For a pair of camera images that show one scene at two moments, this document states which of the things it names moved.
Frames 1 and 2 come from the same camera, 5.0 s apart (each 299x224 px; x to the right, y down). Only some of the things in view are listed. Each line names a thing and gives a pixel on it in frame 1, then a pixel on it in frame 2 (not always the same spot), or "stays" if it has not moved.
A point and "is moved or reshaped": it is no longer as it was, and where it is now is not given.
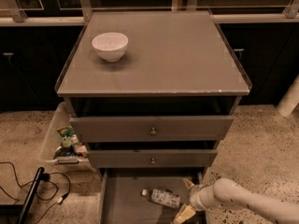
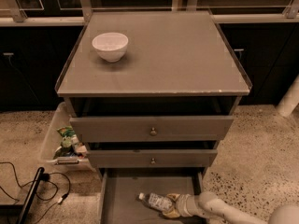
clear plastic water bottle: [163, 197] is moved or reshaped
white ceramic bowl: [110, 46] stays
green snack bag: [66, 131] stays
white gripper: [195, 197] to [184, 204]
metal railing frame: [38, 5] stays
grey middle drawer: [153, 158] stays
